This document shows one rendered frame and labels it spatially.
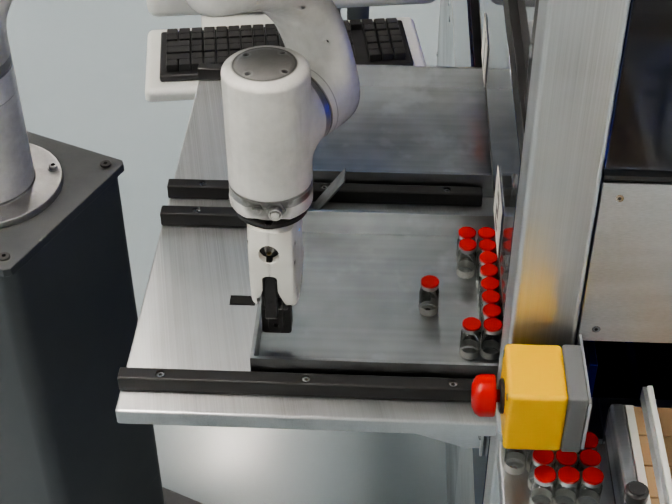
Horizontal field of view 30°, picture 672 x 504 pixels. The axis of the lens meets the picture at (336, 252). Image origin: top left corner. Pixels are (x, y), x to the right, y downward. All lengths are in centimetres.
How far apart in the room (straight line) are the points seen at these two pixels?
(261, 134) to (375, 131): 56
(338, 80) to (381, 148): 46
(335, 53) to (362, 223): 35
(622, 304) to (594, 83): 25
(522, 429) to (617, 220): 21
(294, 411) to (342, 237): 29
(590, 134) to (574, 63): 7
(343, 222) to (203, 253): 17
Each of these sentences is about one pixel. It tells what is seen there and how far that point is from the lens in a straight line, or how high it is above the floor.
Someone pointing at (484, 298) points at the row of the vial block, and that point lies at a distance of 138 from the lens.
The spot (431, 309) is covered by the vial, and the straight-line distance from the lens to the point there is 141.
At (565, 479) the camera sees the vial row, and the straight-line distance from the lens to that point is 121.
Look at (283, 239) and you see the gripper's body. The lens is 123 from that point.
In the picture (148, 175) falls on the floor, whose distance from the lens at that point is 316.
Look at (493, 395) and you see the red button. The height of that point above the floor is 101.
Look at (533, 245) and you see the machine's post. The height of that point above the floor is 113.
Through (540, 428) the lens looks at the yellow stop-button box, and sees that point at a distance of 116.
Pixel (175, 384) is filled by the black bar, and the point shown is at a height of 89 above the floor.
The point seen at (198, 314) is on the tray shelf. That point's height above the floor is 88.
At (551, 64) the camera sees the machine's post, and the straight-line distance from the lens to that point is 102.
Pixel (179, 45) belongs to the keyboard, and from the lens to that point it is 203.
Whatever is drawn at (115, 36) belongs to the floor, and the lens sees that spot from 376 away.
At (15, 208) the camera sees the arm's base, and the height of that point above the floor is 87.
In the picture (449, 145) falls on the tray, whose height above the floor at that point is 88.
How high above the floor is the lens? 184
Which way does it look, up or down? 40 degrees down
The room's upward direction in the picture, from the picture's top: straight up
